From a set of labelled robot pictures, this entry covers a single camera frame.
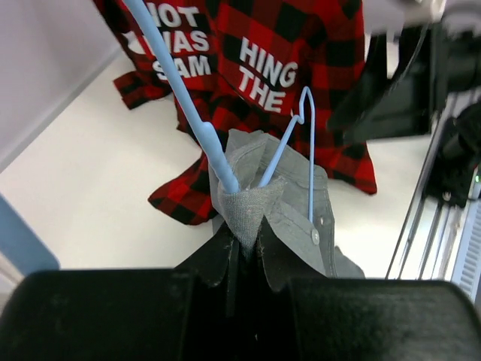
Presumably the red black plaid shirt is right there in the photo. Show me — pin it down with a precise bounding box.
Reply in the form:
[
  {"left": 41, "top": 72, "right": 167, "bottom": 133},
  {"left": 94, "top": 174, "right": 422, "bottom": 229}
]
[{"left": 92, "top": 0, "right": 379, "bottom": 226}]

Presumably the grey slotted cable duct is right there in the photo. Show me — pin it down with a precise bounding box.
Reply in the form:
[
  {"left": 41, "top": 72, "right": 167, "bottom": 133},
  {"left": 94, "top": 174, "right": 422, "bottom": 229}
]
[{"left": 451, "top": 201, "right": 480, "bottom": 303}]

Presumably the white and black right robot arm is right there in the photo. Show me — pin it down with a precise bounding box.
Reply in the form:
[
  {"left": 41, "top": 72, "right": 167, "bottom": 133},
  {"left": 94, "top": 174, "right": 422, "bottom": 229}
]
[{"left": 327, "top": 23, "right": 480, "bottom": 208}]

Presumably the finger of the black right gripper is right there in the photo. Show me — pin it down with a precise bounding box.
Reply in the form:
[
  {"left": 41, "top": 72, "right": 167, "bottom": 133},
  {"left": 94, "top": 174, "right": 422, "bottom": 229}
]
[
  {"left": 327, "top": 64, "right": 431, "bottom": 143},
  {"left": 362, "top": 32, "right": 402, "bottom": 98}
]

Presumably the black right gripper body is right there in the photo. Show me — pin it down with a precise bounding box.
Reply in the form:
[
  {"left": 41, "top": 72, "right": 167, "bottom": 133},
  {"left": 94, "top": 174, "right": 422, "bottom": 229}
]
[{"left": 430, "top": 23, "right": 480, "bottom": 113}]

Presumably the light blue wire hanger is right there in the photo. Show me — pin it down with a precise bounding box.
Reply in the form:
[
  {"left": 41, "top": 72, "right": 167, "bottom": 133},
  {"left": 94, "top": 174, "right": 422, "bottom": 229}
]
[{"left": 124, "top": 0, "right": 316, "bottom": 222}]

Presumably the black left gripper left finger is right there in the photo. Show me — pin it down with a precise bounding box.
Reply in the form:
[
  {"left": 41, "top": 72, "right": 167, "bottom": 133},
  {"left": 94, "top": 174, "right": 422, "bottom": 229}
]
[{"left": 0, "top": 221, "right": 241, "bottom": 361}]

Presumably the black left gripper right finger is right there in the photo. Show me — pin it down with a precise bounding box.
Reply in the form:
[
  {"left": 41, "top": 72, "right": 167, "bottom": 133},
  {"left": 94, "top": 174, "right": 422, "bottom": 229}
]
[{"left": 256, "top": 221, "right": 480, "bottom": 360}]

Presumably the grey button shirt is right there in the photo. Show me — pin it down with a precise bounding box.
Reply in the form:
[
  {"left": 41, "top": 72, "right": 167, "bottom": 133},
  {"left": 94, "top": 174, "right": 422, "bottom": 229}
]
[{"left": 209, "top": 129, "right": 365, "bottom": 278}]

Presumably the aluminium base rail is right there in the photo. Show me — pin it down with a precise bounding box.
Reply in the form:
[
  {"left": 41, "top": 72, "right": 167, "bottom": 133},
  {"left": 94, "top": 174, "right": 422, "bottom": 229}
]
[{"left": 386, "top": 93, "right": 480, "bottom": 281}]

